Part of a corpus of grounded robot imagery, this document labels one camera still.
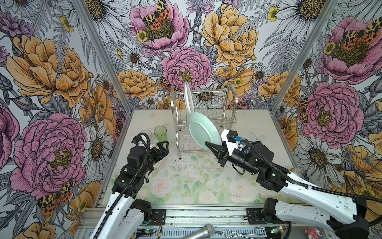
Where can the silver microphone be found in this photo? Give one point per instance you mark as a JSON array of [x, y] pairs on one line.
[[205, 232]]

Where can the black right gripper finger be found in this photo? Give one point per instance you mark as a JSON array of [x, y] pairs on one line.
[[215, 148], [222, 160]]

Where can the cream floral plate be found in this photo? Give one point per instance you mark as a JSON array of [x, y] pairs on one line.
[[159, 162]]

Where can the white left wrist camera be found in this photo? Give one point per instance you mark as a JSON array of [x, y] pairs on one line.
[[140, 140]]

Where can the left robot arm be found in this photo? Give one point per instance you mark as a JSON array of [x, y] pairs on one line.
[[124, 213]]

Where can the steel two-tier dish rack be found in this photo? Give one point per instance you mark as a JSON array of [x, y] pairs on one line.
[[219, 105]]

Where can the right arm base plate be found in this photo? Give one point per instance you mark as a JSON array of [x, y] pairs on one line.
[[258, 216]]

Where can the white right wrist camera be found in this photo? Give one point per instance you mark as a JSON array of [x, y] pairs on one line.
[[232, 140]]

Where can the green plastic tumbler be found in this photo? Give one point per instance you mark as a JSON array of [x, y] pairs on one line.
[[160, 133]]

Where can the clear plastic tumbler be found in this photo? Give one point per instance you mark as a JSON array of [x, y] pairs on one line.
[[147, 135]]

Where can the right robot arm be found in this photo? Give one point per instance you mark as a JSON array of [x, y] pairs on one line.
[[343, 215]]

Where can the green circuit board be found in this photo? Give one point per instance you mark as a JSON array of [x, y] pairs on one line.
[[145, 233]]

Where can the pink toy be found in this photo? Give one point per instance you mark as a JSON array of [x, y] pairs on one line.
[[313, 233]]

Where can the pale green plate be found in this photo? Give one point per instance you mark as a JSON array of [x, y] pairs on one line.
[[202, 129]]

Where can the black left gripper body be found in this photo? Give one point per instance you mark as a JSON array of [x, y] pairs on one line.
[[154, 155]]

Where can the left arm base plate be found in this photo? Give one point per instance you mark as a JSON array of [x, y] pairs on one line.
[[160, 215]]

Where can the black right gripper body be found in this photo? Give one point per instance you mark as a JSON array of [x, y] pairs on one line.
[[239, 159]]

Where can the white plate red pattern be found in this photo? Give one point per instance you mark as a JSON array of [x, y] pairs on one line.
[[188, 98]]

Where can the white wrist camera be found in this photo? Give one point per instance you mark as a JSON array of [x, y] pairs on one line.
[[232, 140], [140, 140]]

